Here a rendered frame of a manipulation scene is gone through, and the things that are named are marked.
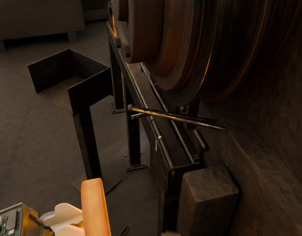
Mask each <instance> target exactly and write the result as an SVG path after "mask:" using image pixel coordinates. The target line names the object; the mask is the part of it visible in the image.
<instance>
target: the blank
mask: <svg viewBox="0 0 302 236"><path fill-rule="evenodd" d="M81 204H82V214H83V223H84V231H85V236H111V232H110V225H109V220H108V212H107V206H106V200H105V194H104V189H103V184H102V179H101V178H95V179H90V180H86V181H83V182H82V184H81Z"/></svg>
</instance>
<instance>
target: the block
mask: <svg viewBox="0 0 302 236"><path fill-rule="evenodd" d="M239 195H240V194H239V189H238V187H237V185H236V184H235V182H234V181H233V179H232V177H231V176H230V174H229V172H228V171H227V169H226V168H225V167H224V166H223V165H218V166H214V167H209V168H204V169H200V170H194V171H190V172H186V173H185V174H183V176H182V184H181V192H180V204H179V212H178V220H177V228H176V231H178V232H180V233H181V236H225V235H226V232H227V229H228V226H229V223H230V221H231V218H232V215H233V212H234V209H235V206H236V204H237V200H238V198H239Z"/></svg>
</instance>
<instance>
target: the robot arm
mask: <svg viewBox="0 0 302 236"><path fill-rule="evenodd" d="M83 226H84V223H83V214H82V210H80V209H78V208H76V207H74V206H72V205H70V204H68V203H61V204H58V205H56V206H55V211H52V212H48V213H45V214H43V215H42V216H41V217H40V218H39V219H38V213H37V212H36V211H35V210H34V209H32V208H29V207H28V206H26V205H25V204H24V203H22V202H21V203H18V204H16V205H13V206H11V207H8V208H6V209H3V210H1V211H0V236H51V235H52V233H53V232H52V231H51V230H53V231H54V232H55V236H85V231H84V227H83Z"/></svg>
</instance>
